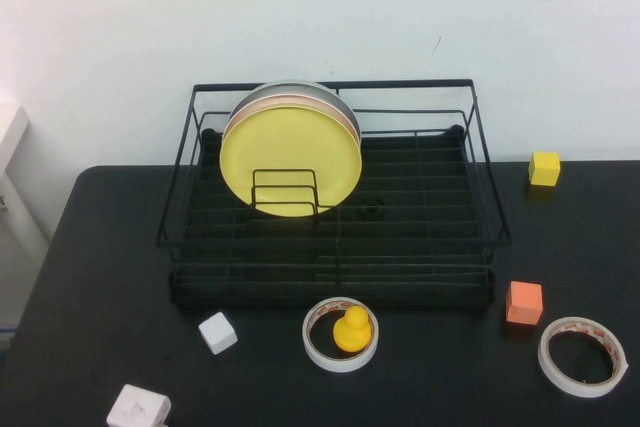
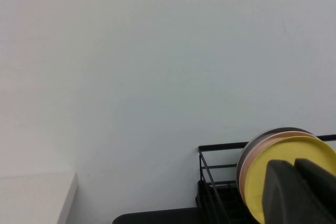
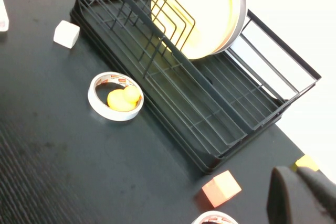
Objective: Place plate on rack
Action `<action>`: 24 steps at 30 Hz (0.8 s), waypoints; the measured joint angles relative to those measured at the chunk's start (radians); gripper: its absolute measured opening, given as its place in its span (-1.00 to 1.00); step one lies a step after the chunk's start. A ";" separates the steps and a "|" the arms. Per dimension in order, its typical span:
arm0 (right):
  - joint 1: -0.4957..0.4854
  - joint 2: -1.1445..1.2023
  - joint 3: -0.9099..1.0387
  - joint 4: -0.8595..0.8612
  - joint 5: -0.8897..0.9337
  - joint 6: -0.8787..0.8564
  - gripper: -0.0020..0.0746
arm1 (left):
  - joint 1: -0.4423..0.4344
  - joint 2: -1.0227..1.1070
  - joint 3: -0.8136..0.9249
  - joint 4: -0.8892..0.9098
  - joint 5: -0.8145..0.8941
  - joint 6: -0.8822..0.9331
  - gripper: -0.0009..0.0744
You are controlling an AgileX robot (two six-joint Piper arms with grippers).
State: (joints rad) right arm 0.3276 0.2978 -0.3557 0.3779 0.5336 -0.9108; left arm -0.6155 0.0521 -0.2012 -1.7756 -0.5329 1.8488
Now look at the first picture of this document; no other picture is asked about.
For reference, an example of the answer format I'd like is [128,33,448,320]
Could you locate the pink round plate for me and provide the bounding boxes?
[222,93,361,148]

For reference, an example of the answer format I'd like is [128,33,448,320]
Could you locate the white cabinet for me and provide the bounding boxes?
[0,105,51,353]

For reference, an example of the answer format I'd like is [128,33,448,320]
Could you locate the yellow round plate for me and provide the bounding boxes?
[219,107,364,218]

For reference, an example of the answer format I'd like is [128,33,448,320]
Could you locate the white cube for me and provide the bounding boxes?
[197,311,239,357]

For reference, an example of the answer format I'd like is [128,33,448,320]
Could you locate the orange cube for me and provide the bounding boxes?
[503,280,544,326]

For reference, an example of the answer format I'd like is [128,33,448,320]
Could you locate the white power adapter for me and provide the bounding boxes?
[104,383,172,427]

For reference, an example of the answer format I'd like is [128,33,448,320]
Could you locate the white tape roll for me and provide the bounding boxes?
[537,315,629,398]
[301,296,380,374]

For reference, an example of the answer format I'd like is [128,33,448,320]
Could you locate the black wire dish rack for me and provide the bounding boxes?
[154,78,512,309]

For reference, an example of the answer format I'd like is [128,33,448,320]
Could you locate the grey round plate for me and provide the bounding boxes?
[234,79,359,123]

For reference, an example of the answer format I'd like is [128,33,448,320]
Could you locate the yellow rubber duck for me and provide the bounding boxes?
[332,306,374,352]

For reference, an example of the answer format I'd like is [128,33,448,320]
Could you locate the yellow cube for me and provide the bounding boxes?
[527,150,561,188]

